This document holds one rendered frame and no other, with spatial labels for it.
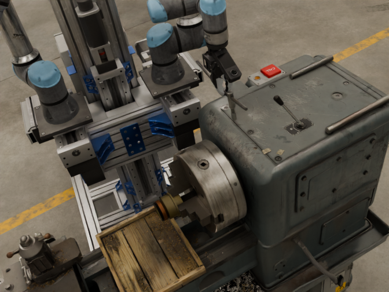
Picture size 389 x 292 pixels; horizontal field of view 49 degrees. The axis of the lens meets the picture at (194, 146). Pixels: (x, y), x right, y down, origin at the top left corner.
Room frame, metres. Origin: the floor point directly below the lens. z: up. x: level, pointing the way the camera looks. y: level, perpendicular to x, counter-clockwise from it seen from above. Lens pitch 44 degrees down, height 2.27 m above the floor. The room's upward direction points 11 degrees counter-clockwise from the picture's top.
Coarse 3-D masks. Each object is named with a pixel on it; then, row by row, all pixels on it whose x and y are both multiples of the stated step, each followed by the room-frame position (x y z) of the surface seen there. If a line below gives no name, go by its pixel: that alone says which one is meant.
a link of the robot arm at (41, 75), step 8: (32, 64) 1.53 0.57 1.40; (40, 64) 1.52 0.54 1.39; (48, 64) 1.52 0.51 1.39; (32, 72) 1.48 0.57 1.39; (40, 72) 1.47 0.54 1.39; (48, 72) 1.47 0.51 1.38; (56, 72) 1.48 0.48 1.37; (32, 80) 1.45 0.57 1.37; (40, 80) 1.44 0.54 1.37; (48, 80) 1.44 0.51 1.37; (56, 80) 1.46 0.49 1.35; (32, 88) 1.49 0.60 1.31; (40, 88) 1.44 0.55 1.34; (48, 88) 1.44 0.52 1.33; (56, 88) 1.45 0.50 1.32; (64, 88) 1.48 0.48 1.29; (40, 96) 1.45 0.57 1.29; (48, 96) 1.44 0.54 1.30; (56, 96) 1.44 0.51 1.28; (64, 96) 1.47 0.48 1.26
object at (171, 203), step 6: (168, 192) 0.98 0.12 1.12; (162, 198) 0.96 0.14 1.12; (168, 198) 0.95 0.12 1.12; (174, 198) 0.95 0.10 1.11; (180, 198) 0.95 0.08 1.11; (156, 204) 0.94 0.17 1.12; (162, 204) 0.93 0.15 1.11; (168, 204) 0.93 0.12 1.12; (174, 204) 0.92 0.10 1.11; (156, 210) 0.95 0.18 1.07; (162, 210) 0.91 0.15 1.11; (168, 210) 0.91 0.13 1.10; (174, 210) 0.91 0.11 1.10; (162, 216) 0.90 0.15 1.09; (168, 216) 0.91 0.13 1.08; (174, 216) 0.91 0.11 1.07
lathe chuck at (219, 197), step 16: (192, 160) 0.99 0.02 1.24; (208, 160) 0.98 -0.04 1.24; (192, 176) 0.96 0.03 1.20; (208, 176) 0.93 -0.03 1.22; (224, 176) 0.93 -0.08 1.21; (208, 192) 0.88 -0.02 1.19; (224, 192) 0.89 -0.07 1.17; (208, 208) 0.87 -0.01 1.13; (224, 208) 0.86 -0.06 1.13; (208, 224) 0.90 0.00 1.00; (224, 224) 0.85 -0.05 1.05
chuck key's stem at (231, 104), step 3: (231, 90) 1.16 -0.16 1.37; (228, 93) 1.14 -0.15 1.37; (231, 93) 1.14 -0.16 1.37; (228, 96) 1.14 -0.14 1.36; (231, 96) 1.14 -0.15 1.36; (228, 99) 1.14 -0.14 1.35; (228, 102) 1.14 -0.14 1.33; (231, 102) 1.14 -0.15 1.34; (231, 105) 1.14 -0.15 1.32; (234, 105) 1.14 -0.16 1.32; (231, 108) 1.14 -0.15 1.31; (231, 111) 1.14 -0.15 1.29; (234, 111) 1.14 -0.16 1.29; (231, 114) 1.14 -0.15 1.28; (234, 114) 1.13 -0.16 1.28; (234, 117) 1.13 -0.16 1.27; (234, 120) 1.13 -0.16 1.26
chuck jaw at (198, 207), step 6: (192, 198) 0.95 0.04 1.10; (198, 198) 0.94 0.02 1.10; (180, 204) 0.93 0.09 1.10; (186, 204) 0.92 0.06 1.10; (192, 204) 0.92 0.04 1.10; (198, 204) 0.91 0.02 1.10; (180, 210) 0.90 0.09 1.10; (186, 210) 0.90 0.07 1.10; (192, 210) 0.89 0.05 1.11; (198, 210) 0.89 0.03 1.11; (204, 210) 0.88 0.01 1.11; (192, 216) 0.88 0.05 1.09; (198, 216) 0.86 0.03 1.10; (204, 216) 0.86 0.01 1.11; (210, 216) 0.86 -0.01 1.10; (204, 222) 0.85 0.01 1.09; (210, 222) 0.85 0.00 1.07; (216, 222) 0.84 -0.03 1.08
